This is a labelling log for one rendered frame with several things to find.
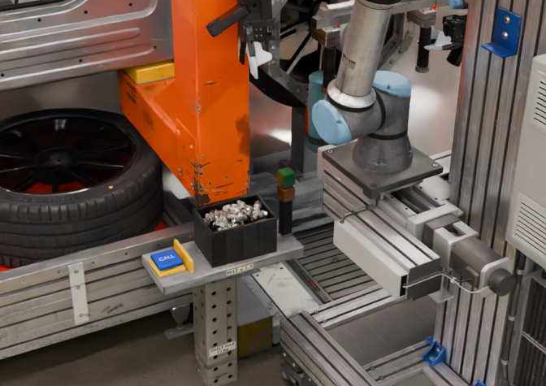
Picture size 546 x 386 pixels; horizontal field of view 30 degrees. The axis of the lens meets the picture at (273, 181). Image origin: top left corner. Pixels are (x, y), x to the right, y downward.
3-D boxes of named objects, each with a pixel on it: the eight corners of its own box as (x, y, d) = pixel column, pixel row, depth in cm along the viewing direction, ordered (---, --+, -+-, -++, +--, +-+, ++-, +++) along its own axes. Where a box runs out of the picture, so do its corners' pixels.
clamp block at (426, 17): (418, 15, 320) (420, -1, 318) (435, 25, 314) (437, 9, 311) (405, 18, 318) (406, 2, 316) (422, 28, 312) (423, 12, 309)
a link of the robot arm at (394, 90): (418, 126, 254) (423, 76, 247) (380, 142, 246) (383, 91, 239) (384, 108, 261) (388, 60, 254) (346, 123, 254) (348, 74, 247)
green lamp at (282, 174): (288, 178, 289) (289, 166, 287) (296, 184, 286) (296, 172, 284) (276, 181, 287) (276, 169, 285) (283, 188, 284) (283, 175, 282)
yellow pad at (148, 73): (161, 61, 342) (160, 48, 339) (176, 77, 331) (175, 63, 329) (122, 69, 336) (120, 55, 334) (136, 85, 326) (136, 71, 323)
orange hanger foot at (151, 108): (165, 101, 352) (160, 6, 334) (228, 170, 312) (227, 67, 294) (119, 110, 346) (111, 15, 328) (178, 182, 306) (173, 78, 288)
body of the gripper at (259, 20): (275, 42, 259) (273, -5, 255) (243, 46, 257) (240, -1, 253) (268, 36, 266) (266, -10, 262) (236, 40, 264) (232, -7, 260)
